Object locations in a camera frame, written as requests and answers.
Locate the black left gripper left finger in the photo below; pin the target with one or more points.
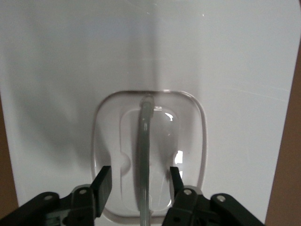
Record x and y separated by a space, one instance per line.
94 197

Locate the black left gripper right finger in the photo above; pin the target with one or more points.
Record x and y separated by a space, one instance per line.
185 200

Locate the white box lid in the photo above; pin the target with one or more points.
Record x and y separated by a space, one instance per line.
58 94

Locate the brown table cover sheet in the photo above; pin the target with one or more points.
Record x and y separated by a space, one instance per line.
289 164

